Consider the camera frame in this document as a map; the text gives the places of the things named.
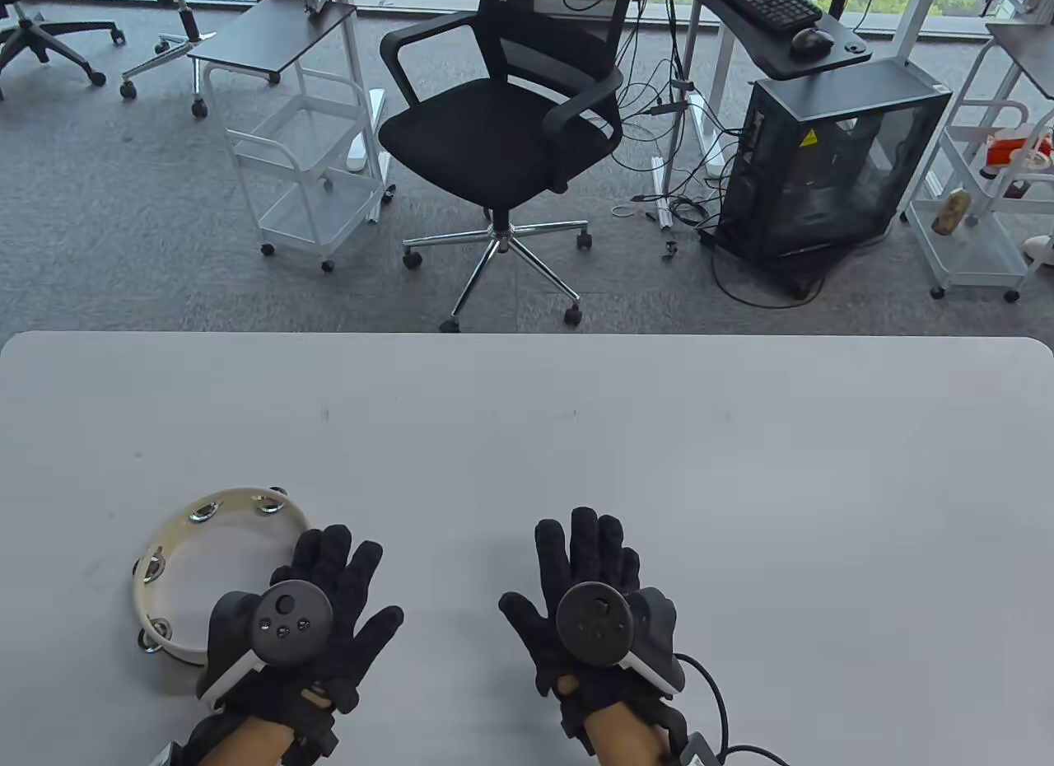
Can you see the person's right hand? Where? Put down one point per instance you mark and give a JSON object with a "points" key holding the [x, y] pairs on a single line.
{"points": [[576, 552]]}

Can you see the person's left hand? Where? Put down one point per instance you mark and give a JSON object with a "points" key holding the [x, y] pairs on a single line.
{"points": [[350, 568]]}

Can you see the white tambourine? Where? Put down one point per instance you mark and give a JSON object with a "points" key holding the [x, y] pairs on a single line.
{"points": [[239, 496]]}

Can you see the person's left forearm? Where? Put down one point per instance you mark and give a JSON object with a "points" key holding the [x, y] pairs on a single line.
{"points": [[243, 745]]}

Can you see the person's right forearm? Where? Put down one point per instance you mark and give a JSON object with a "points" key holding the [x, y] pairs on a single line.
{"points": [[626, 737]]}

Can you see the right hand controller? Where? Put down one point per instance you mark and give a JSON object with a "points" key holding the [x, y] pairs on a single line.
{"points": [[593, 626]]}

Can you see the hand controller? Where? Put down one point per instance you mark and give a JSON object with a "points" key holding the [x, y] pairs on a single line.
{"points": [[593, 626], [288, 622]]}

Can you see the left hand controller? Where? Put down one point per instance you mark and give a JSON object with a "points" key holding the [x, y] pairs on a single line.
{"points": [[288, 622]]}

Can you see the black mesh office chair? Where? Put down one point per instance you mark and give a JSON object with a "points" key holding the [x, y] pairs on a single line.
{"points": [[494, 140]]}

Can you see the black computer tower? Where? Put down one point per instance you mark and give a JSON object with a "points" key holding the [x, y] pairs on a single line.
{"points": [[823, 181]]}

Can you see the white mesh rolling cart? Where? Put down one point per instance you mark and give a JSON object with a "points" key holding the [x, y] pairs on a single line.
{"points": [[963, 255]]}

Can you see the brown jar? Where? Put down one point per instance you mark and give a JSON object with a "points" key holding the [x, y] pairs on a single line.
{"points": [[951, 212]]}

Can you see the white desk leg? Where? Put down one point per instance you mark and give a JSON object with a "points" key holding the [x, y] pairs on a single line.
{"points": [[354, 58]]}

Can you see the black desk with white legs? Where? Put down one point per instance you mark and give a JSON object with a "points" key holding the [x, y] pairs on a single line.
{"points": [[774, 58]]}

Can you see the white cart with dark top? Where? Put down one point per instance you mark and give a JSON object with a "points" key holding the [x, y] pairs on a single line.
{"points": [[272, 33]]}

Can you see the white rounded object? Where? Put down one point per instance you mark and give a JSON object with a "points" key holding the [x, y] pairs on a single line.
{"points": [[1042, 245]]}

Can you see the black computer mouse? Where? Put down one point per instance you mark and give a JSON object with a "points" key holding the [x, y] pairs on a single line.
{"points": [[811, 41]]}

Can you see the office chair with silver base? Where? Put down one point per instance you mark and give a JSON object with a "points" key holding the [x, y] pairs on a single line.
{"points": [[189, 25]]}

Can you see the orange box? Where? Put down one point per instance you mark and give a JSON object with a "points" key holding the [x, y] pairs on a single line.
{"points": [[1009, 144]]}

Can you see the office chair with black base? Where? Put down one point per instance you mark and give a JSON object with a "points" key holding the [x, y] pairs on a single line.
{"points": [[41, 37]]}

